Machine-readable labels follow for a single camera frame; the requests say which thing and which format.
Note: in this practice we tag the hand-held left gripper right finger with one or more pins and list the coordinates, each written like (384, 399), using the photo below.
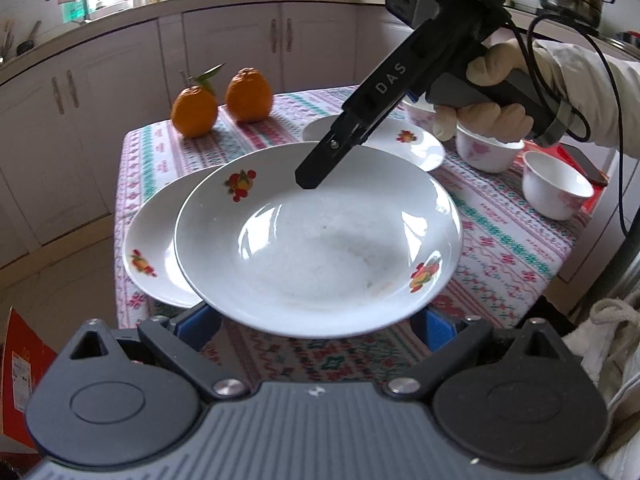
(440, 329)

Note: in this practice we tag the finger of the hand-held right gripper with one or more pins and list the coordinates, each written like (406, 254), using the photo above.
(325, 157)

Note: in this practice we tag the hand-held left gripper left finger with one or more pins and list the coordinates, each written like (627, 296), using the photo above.
(200, 322)

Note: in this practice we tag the white fruit-print plate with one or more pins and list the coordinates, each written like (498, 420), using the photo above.
(310, 260)
(150, 230)
(400, 152)

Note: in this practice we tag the white pink-flower bowl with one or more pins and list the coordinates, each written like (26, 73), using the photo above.
(417, 117)
(485, 152)
(555, 185)

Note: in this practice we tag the person's right forearm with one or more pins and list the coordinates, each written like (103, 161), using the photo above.
(590, 90)

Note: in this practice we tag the person's right hand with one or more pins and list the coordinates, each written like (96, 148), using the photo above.
(500, 60)

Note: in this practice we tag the patterned tablecloth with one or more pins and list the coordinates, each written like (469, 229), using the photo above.
(500, 240)

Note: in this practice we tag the orange with green leaf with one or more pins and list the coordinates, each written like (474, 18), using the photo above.
(192, 112)

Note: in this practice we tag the beige garment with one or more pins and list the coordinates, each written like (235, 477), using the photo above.
(615, 350)

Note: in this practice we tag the red cardboard carton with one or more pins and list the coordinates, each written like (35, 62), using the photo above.
(22, 360)

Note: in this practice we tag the white kitchen base cabinets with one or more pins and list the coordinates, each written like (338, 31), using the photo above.
(125, 80)

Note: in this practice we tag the green labelled bottle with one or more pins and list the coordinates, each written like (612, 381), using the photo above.
(75, 11)

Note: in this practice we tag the black ladle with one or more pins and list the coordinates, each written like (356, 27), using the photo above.
(26, 45)

